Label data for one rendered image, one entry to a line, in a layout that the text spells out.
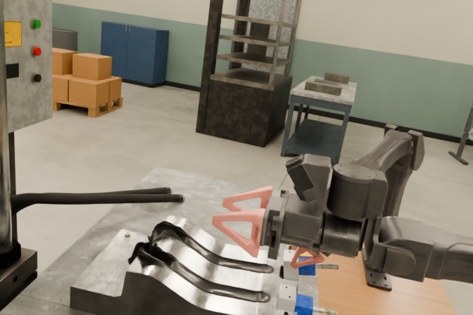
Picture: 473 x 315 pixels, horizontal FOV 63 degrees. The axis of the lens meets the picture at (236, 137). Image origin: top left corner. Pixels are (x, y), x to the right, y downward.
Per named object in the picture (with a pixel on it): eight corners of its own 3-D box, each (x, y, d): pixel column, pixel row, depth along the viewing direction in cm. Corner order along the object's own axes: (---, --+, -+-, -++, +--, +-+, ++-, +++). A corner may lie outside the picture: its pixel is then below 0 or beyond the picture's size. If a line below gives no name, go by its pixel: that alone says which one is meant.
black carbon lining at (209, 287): (273, 271, 100) (279, 239, 97) (267, 316, 84) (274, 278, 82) (144, 243, 104) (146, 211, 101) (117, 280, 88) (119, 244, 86)
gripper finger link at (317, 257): (281, 262, 91) (308, 236, 88) (282, 247, 97) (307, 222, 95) (303, 280, 91) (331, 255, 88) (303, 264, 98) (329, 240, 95)
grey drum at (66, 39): (77, 76, 758) (78, 30, 733) (77, 82, 707) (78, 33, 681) (43, 74, 735) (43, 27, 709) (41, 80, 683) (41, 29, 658)
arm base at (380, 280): (373, 261, 109) (399, 268, 108) (366, 228, 128) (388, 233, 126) (367, 285, 111) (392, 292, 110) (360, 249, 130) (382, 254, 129)
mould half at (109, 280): (292, 285, 107) (301, 242, 103) (289, 362, 82) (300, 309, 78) (120, 247, 112) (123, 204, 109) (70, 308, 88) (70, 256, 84)
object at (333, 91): (345, 133, 619) (358, 75, 593) (338, 170, 444) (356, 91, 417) (302, 124, 637) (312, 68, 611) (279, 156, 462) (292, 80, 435)
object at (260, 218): (210, 204, 53) (278, 218, 51) (222, 185, 59) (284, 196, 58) (205, 248, 54) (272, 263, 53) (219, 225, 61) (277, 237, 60)
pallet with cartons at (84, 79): (122, 106, 587) (125, 57, 565) (94, 118, 509) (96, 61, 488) (50, 93, 602) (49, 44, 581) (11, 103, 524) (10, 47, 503)
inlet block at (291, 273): (337, 270, 97) (337, 251, 95) (339, 283, 92) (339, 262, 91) (284, 268, 99) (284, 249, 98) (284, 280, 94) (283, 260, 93)
